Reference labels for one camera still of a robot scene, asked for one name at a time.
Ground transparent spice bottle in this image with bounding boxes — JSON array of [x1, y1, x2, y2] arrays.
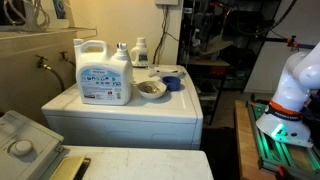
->
[[143, 83, 162, 94]]

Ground white ceramic bowl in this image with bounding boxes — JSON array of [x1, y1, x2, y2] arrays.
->
[[137, 80, 168, 100]]

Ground small white detergent bottle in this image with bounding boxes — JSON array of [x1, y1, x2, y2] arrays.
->
[[129, 36, 150, 69]]

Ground white front-load washing machine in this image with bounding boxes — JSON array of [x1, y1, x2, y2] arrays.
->
[[41, 64, 204, 151]]

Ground white top-load laundry machine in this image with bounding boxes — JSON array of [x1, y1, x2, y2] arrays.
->
[[0, 109, 215, 180]]

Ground blue plastic cup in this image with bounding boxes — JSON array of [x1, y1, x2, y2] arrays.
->
[[161, 75, 182, 92]]

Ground white plastic tray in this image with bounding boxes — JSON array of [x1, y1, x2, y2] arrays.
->
[[147, 64, 186, 80]]

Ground large white detergent jug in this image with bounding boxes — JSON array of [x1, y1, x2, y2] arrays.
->
[[73, 38, 134, 107]]

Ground wooden workbench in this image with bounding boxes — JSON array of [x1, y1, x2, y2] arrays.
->
[[234, 99, 320, 180]]

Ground beige dispenser flap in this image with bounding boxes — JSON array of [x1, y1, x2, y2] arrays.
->
[[49, 153, 92, 180]]

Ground white box with blue print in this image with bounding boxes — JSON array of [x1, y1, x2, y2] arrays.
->
[[49, 0, 70, 30]]

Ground black stand bar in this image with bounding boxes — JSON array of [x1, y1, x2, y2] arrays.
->
[[263, 36, 316, 50]]

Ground orange clamp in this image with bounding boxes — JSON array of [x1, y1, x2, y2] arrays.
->
[[287, 35, 299, 48]]

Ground black wall cables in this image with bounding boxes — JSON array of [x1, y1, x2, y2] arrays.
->
[[152, 4, 180, 66]]

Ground white wall junction box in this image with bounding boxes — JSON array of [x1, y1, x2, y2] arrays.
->
[[154, 0, 180, 6]]

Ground black water hose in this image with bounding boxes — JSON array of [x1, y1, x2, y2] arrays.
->
[[49, 66, 66, 93]]

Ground dark wall faucet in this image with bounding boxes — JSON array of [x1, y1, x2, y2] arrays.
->
[[59, 50, 71, 63], [35, 54, 52, 70]]

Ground beige wall shelf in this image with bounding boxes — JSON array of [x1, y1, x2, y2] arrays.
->
[[0, 26, 98, 42]]

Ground white cable bundle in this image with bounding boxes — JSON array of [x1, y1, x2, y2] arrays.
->
[[0, 0, 51, 33]]

